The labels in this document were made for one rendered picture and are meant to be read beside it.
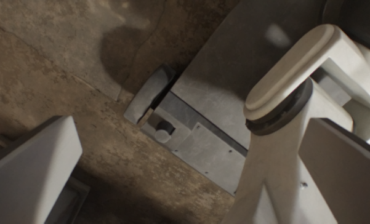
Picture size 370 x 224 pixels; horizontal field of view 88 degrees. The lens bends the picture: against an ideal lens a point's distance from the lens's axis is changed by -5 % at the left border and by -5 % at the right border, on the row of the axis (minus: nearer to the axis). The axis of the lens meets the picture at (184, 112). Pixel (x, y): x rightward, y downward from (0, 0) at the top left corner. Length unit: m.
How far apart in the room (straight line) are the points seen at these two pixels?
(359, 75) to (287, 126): 0.12
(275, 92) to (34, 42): 0.81
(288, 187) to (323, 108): 0.16
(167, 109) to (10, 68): 0.71
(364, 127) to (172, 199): 0.77
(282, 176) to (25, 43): 0.90
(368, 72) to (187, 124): 0.35
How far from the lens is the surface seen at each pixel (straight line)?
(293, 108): 0.35
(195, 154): 0.56
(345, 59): 0.37
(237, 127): 0.54
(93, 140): 0.92
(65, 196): 1.09
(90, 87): 0.82
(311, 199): 0.29
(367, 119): 0.47
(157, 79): 0.52
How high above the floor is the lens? 0.65
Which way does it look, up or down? 65 degrees down
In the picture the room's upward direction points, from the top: 160 degrees counter-clockwise
